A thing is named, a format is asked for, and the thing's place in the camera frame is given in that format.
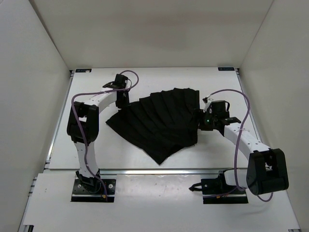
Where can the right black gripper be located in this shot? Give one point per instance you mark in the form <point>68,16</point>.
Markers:
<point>201,115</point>

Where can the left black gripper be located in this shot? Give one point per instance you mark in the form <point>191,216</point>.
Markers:
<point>122,105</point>

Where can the black pleated skirt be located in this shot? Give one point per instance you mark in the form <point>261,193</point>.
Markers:
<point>161,124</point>

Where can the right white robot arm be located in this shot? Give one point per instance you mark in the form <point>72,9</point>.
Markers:
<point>266,171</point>

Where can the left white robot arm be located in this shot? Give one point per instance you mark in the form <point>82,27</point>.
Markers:
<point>83,125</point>

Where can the right blue corner label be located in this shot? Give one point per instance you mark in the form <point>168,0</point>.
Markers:
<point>226,69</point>

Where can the blue corner label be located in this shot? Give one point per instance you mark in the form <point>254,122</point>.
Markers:
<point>226,69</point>
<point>83,70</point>

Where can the left blue corner label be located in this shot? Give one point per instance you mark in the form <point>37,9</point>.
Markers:
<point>83,70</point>

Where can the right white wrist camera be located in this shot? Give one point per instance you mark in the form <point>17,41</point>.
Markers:
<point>207,100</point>

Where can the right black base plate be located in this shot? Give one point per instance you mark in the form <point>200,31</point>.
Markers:
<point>216,191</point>

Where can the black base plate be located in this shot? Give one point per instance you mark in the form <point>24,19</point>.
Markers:
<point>216,191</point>
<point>94,195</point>

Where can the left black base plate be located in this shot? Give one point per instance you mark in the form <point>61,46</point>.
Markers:
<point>94,195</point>

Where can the aluminium table rail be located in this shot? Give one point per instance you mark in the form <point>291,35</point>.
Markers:
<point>161,171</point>

